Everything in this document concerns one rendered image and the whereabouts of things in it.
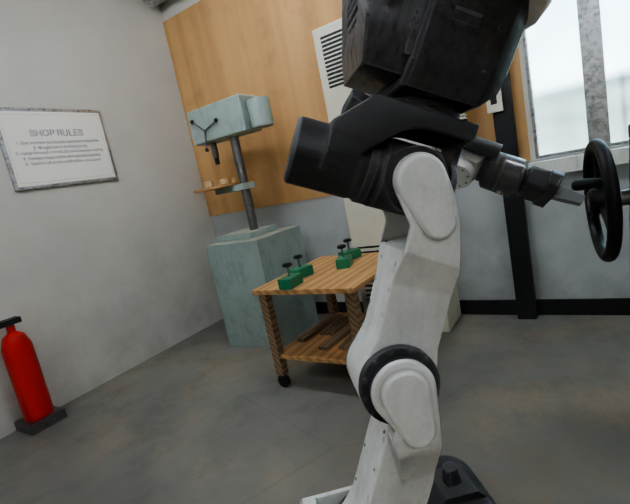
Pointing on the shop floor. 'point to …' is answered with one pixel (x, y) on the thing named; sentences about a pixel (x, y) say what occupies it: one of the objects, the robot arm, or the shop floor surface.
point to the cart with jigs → (361, 274)
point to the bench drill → (243, 311)
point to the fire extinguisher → (27, 380)
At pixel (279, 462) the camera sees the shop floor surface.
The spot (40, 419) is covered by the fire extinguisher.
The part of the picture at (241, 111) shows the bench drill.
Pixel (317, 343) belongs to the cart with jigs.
